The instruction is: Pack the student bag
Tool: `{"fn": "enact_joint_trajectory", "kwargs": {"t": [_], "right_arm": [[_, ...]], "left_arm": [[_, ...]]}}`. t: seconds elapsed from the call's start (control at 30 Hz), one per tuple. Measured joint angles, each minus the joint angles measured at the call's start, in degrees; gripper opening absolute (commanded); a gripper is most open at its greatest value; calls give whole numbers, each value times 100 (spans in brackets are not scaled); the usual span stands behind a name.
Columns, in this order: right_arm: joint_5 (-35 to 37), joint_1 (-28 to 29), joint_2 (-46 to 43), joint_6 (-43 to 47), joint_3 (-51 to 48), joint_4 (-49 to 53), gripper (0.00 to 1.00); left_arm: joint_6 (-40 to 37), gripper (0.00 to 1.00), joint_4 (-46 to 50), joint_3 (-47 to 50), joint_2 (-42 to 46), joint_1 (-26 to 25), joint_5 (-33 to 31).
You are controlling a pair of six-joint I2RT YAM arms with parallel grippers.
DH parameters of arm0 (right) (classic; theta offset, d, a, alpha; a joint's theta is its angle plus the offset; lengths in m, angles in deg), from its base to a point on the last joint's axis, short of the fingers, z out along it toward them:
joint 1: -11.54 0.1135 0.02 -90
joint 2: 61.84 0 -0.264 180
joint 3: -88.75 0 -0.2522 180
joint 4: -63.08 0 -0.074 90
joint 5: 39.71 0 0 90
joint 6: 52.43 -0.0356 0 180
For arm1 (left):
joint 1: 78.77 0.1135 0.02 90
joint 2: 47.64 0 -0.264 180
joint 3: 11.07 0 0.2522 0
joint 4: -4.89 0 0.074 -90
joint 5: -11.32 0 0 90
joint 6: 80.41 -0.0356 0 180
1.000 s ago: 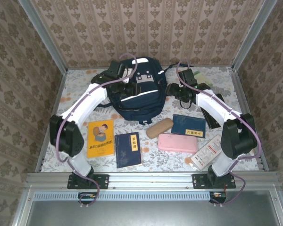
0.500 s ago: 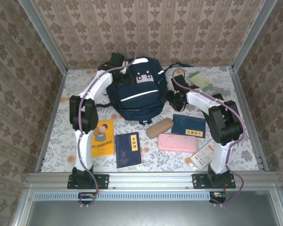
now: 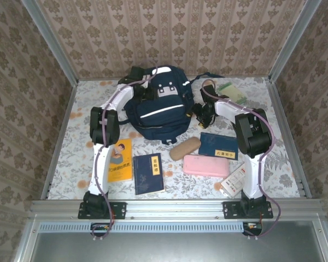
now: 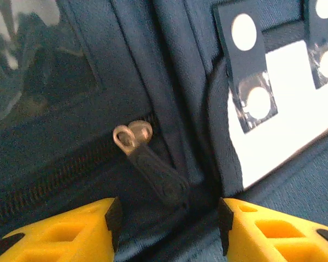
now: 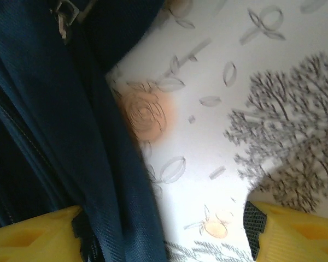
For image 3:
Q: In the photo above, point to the navy book horizontal yellow label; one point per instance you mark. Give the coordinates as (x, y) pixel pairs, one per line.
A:
(221, 144)

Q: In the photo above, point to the tan glasses case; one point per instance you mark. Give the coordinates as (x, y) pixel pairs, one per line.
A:
(184, 148)

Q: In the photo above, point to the green notebook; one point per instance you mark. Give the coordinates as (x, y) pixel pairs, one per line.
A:
(232, 94)

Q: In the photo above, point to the navy blue backpack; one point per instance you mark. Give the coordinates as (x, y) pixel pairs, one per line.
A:
(158, 122)

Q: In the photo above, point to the pink pencil case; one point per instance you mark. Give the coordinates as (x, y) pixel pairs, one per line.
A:
(206, 166)

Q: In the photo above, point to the white stationery packet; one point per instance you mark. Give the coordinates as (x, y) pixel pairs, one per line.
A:
(233, 184)

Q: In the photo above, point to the navy book vertical yellow label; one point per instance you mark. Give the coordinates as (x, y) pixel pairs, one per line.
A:
(147, 177)

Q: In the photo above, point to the yellow book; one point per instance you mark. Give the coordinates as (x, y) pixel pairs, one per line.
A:
(123, 166)

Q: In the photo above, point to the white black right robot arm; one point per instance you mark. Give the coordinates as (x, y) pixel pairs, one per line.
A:
(257, 142)

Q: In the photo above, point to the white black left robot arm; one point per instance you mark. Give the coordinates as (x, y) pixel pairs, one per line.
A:
(113, 128)

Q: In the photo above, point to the grey metal panel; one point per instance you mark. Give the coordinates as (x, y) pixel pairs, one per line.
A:
(166, 248)

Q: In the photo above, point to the aluminium side rail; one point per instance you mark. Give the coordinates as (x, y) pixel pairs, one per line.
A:
(68, 109)
(275, 92)

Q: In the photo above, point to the aluminium table edge rail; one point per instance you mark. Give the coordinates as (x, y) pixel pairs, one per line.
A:
(175, 207)

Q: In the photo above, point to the aluminium corner post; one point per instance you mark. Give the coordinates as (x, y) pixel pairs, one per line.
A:
(52, 46)
(292, 43)

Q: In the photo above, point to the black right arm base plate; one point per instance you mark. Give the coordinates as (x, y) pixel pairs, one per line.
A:
(229, 210)

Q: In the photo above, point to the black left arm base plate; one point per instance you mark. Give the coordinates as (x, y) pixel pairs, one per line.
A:
(120, 210)

